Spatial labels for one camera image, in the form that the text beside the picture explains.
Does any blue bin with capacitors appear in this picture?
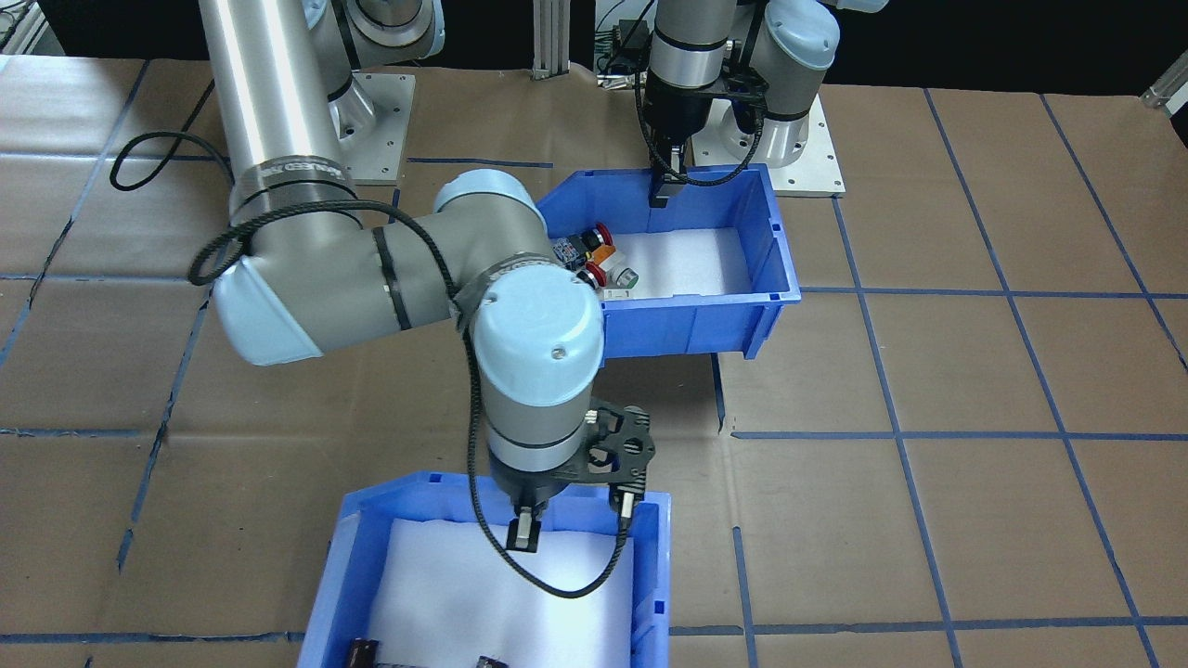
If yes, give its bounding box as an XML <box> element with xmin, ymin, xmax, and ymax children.
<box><xmin>297</xmin><ymin>470</ymin><xmax>672</xmax><ymax>668</ymax></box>

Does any blue bin with buttons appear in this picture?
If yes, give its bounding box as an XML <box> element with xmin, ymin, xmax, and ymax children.
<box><xmin>536</xmin><ymin>164</ymin><xmax>802</xmax><ymax>362</ymax></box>

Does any orange white push button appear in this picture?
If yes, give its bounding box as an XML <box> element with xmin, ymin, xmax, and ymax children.
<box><xmin>594</xmin><ymin>241</ymin><xmax>642</xmax><ymax>291</ymax></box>

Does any black power adapter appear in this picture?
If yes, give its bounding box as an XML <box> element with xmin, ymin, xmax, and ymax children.
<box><xmin>615</xmin><ymin>19</ymin><xmax>652</xmax><ymax>68</ymax></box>

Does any corrugated black arm cable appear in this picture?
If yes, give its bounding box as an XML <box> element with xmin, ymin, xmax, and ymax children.
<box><xmin>634</xmin><ymin>72</ymin><xmax>773</xmax><ymax>188</ymax></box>
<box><xmin>188</xmin><ymin>198</ymin><xmax>643</xmax><ymax>600</ymax></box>

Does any aluminium profile post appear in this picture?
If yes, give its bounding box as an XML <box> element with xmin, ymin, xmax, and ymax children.
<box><xmin>532</xmin><ymin>0</ymin><xmax>570</xmax><ymax>81</ymax></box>

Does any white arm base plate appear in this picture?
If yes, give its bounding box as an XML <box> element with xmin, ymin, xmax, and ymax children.
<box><xmin>327</xmin><ymin>72</ymin><xmax>417</xmax><ymax>186</ymax></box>
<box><xmin>687</xmin><ymin>91</ymin><xmax>846</xmax><ymax>199</ymax></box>

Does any aluminium frame bar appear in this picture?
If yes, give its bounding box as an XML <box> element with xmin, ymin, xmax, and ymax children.
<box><xmin>1142</xmin><ymin>71</ymin><xmax>1188</xmax><ymax>118</ymax></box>
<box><xmin>0</xmin><ymin>0</ymin><xmax>47</xmax><ymax>57</ymax></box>

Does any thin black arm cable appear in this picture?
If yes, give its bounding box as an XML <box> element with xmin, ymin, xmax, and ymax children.
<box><xmin>109</xmin><ymin>79</ymin><xmax>235</xmax><ymax>193</ymax></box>

